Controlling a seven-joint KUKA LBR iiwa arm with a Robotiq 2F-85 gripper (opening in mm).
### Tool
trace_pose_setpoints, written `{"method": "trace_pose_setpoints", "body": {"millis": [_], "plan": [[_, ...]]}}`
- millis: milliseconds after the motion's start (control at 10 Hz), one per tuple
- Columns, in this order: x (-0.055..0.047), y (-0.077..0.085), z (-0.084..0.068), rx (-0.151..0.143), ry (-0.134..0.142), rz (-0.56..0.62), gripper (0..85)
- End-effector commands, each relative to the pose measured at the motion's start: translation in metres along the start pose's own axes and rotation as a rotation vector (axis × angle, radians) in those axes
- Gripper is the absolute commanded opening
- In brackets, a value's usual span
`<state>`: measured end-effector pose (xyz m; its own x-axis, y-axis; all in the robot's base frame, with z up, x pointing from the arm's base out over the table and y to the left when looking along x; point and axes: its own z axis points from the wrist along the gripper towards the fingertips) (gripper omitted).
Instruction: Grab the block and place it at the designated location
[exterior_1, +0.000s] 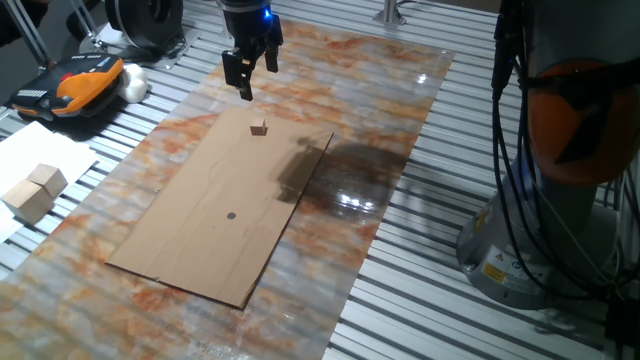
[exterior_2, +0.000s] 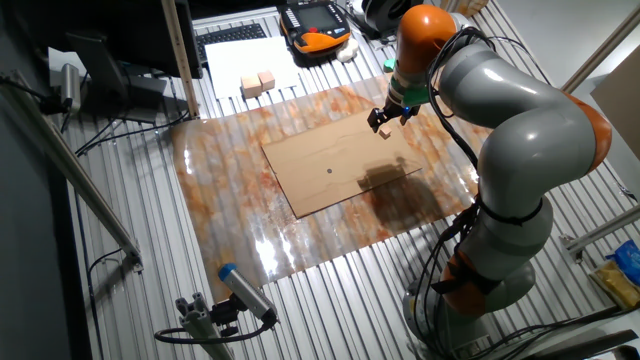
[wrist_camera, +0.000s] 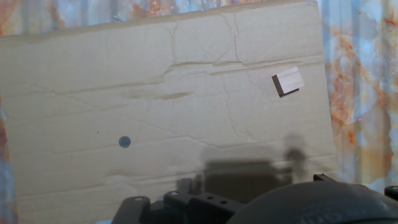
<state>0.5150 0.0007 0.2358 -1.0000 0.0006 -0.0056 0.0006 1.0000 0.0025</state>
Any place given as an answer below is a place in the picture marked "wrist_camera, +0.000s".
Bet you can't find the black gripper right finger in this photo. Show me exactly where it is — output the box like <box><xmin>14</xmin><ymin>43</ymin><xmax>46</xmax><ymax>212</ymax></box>
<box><xmin>313</xmin><ymin>173</ymin><xmax>398</xmax><ymax>202</ymax></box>

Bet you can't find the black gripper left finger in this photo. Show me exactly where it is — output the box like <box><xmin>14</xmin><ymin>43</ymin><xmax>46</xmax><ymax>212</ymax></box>
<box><xmin>111</xmin><ymin>178</ymin><xmax>246</xmax><ymax>224</ymax></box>

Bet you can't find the small wooden block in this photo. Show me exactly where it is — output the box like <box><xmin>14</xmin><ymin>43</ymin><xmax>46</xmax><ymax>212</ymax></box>
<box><xmin>271</xmin><ymin>66</ymin><xmax>305</xmax><ymax>98</ymax></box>

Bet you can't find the orange marble patterned mat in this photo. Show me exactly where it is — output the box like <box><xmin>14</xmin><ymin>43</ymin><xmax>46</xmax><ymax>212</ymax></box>
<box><xmin>0</xmin><ymin>0</ymin><xmax>398</xmax><ymax>224</ymax></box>

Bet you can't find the brown cardboard sheet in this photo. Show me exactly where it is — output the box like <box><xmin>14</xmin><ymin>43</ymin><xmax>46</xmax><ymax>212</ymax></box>
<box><xmin>0</xmin><ymin>0</ymin><xmax>338</xmax><ymax>224</ymax></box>

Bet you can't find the dark round target dot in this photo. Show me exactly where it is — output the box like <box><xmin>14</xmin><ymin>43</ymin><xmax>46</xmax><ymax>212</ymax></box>
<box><xmin>118</xmin><ymin>136</ymin><xmax>132</xmax><ymax>149</ymax></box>

